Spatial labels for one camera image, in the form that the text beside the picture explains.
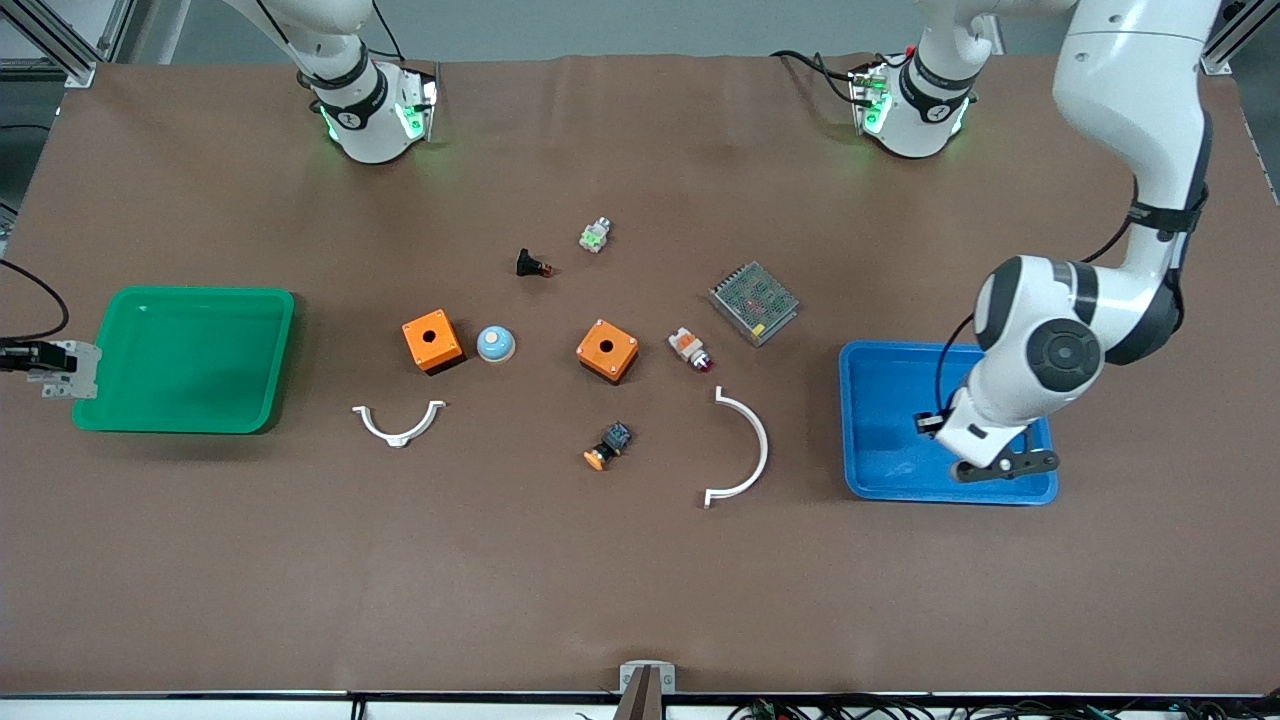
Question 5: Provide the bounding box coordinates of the white circuit breaker red switch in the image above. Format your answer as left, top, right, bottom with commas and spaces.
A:
28, 341, 103, 400

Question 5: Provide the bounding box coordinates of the blue plastic tray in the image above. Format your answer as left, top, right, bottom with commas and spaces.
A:
838, 341, 1059, 506

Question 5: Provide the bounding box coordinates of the green plastic tray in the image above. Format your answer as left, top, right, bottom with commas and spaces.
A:
72, 287, 296, 435

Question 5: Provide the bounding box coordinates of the metal mesh power supply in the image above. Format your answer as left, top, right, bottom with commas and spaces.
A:
708, 261, 801, 348

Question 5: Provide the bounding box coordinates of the red indicator light white body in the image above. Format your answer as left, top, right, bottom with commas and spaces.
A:
668, 326, 716, 374

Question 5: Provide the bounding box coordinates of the yellow mushroom push button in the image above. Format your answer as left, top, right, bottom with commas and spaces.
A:
584, 421, 633, 471

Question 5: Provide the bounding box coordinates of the orange push button box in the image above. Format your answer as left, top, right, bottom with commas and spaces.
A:
576, 319, 640, 385
402, 309, 465, 376

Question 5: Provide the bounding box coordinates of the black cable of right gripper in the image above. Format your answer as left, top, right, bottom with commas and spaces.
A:
0, 260, 69, 343

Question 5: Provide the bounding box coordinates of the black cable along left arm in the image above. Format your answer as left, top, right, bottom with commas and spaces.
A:
935, 175, 1143, 421

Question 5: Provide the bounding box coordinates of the large white curved bracket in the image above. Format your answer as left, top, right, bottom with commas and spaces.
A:
703, 386, 770, 509

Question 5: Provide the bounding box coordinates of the aluminium frame profile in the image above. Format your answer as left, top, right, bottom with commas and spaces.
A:
1200, 0, 1280, 76
0, 0, 136, 86

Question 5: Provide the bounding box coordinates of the small white curved bracket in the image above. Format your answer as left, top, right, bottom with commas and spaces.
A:
352, 400, 447, 448

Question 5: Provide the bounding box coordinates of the grey table edge mount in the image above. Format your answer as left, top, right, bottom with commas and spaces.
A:
618, 660, 678, 720

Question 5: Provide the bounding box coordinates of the black cable at arm base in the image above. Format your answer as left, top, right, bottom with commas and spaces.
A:
770, 48, 869, 106

